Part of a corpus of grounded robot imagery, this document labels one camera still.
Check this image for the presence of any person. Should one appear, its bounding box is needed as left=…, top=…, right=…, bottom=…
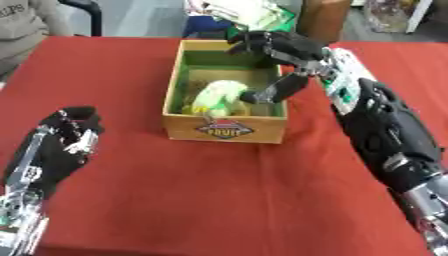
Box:
left=0, top=0, right=76, bottom=78

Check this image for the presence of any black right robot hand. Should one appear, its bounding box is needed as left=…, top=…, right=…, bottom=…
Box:
left=225, top=30, right=333, bottom=104

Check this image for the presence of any tan cardboard box green inside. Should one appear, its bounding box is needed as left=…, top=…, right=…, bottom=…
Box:
left=161, top=39, right=291, bottom=145

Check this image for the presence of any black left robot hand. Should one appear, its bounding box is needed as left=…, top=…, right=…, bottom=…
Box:
left=1, top=105, right=107, bottom=201

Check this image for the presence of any black chair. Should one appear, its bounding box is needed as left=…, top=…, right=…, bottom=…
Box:
left=57, top=0, right=105, bottom=38

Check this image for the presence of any brown wooden cabinet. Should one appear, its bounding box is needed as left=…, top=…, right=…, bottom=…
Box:
left=295, top=0, right=354, bottom=44

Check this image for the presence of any green and white soft toy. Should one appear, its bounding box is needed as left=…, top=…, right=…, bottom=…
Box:
left=180, top=79, right=252, bottom=118

